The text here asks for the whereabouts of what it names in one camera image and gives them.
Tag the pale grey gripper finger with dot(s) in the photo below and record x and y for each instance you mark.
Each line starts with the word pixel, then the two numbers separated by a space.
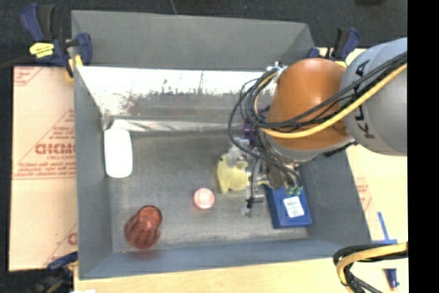
pixel 259 199
pixel 249 202

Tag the yellow soft toy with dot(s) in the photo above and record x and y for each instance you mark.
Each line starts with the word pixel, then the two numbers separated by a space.
pixel 233 176

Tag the blue box with white label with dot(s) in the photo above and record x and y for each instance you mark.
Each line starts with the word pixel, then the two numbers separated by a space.
pixel 286 212

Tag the pink round ball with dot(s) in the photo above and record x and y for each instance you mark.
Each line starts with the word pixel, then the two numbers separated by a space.
pixel 204 198

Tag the grey metal bin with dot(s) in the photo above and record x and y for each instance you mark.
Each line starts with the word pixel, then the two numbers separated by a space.
pixel 178 154

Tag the red clear plastic cup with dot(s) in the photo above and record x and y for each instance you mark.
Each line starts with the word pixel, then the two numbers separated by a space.
pixel 142 228

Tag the white oblong object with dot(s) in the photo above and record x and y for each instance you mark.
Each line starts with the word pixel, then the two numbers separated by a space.
pixel 118 152

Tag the brown cardboard board, red print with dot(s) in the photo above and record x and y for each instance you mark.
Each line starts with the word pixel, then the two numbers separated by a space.
pixel 37 120

